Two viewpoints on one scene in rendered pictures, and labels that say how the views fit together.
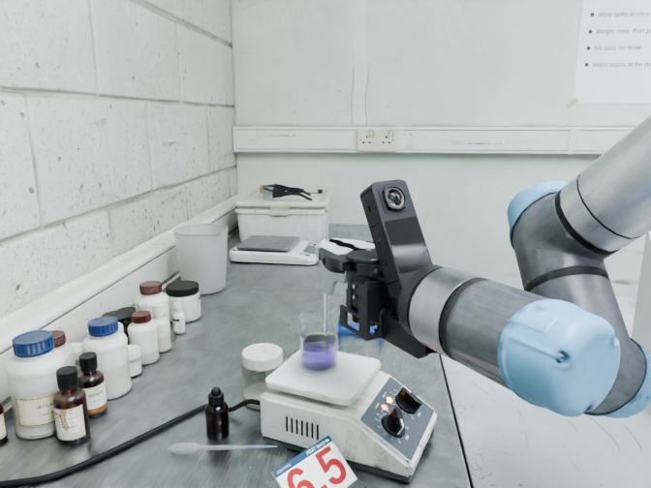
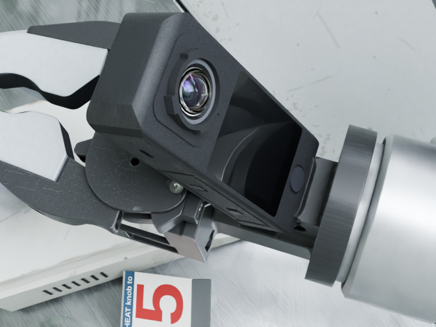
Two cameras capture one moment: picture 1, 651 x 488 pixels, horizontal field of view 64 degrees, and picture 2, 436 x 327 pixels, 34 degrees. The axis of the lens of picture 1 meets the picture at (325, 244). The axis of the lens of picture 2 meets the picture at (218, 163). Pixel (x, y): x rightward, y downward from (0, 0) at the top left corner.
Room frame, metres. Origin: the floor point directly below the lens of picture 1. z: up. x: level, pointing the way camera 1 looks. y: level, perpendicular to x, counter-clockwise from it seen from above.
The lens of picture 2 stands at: (0.43, -0.02, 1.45)
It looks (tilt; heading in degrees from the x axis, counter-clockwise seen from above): 72 degrees down; 329
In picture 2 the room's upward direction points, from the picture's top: 11 degrees counter-clockwise
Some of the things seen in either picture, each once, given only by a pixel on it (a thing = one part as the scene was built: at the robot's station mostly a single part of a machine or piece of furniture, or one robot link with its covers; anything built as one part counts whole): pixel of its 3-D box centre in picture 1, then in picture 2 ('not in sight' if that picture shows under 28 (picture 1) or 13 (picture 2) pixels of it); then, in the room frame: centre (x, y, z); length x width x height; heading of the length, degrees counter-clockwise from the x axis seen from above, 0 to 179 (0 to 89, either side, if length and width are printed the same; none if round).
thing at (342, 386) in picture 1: (325, 372); (40, 183); (0.63, 0.00, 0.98); 0.12 x 0.12 x 0.01; 65
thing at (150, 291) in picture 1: (152, 311); not in sight; (0.93, 0.33, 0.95); 0.06 x 0.06 x 0.11
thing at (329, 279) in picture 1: (328, 269); (1, 145); (0.59, 0.00, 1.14); 0.09 x 0.03 x 0.06; 31
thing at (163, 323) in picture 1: (160, 326); not in sight; (0.88, 0.30, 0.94); 0.03 x 0.03 x 0.09
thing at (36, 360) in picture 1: (39, 381); not in sight; (0.64, 0.38, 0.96); 0.07 x 0.07 x 0.13
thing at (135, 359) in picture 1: (129, 361); not in sight; (0.79, 0.32, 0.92); 0.04 x 0.04 x 0.04
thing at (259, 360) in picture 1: (263, 376); not in sight; (0.70, 0.09, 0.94); 0.06 x 0.06 x 0.08
